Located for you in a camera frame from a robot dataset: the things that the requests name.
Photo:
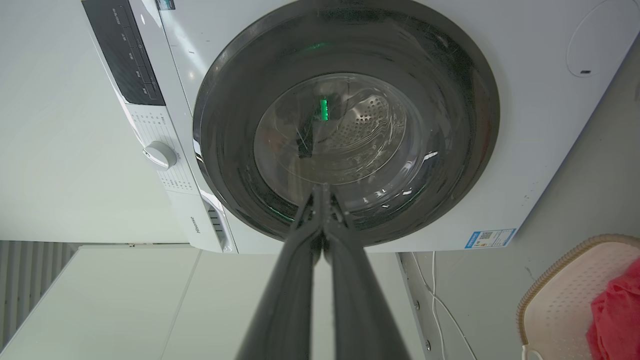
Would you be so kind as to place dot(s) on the silver washing machine dial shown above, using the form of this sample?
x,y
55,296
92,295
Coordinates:
x,y
160,155

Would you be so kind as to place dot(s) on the white cabinet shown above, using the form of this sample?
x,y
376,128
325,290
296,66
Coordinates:
x,y
150,305

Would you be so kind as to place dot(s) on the blue energy label sticker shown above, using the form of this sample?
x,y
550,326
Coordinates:
x,y
489,238

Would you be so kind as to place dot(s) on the red garment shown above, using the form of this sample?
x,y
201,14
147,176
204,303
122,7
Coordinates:
x,y
617,320

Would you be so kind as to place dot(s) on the round dark washing machine door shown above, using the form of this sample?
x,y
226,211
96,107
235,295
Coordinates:
x,y
345,120

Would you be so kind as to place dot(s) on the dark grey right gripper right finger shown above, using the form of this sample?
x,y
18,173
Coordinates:
x,y
360,300

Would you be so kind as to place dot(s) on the white perforated laundry basket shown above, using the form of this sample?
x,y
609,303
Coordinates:
x,y
560,300

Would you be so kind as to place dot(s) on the white front-load washing machine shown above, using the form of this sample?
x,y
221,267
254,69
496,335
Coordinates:
x,y
540,150

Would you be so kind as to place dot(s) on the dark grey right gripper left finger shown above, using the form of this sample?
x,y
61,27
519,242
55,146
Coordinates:
x,y
285,295

